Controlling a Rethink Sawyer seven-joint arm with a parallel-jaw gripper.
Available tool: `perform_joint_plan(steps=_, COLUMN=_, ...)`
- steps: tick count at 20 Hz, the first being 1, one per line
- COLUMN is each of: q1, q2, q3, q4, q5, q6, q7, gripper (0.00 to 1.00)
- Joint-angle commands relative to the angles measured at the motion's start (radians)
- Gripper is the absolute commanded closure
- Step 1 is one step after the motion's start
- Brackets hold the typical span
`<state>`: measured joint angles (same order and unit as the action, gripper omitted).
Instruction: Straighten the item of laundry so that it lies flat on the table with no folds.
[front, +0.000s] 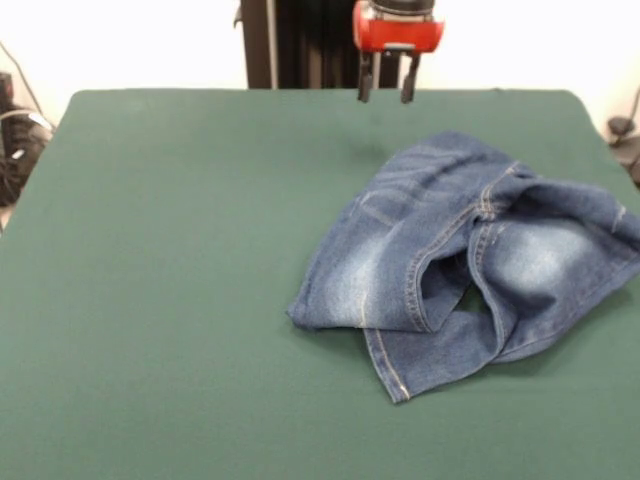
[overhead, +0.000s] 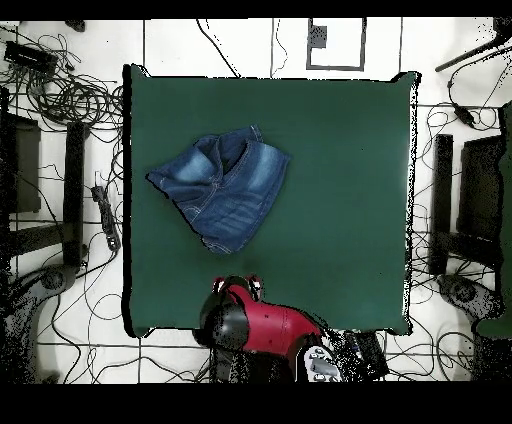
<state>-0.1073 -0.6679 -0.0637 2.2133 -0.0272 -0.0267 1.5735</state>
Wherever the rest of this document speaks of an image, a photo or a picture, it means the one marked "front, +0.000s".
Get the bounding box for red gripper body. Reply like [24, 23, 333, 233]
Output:
[352, 1, 447, 55]

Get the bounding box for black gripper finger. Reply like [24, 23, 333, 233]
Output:
[399, 52, 424, 105]
[356, 50, 376, 104]

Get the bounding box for blue denim jeans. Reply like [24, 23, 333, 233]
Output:
[285, 130, 640, 405]

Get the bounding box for dark green table cloth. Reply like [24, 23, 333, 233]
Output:
[0, 88, 640, 480]

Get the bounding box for black stand base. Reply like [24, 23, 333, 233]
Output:
[0, 72, 57, 209]

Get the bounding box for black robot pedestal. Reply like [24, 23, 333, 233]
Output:
[238, 0, 414, 92]

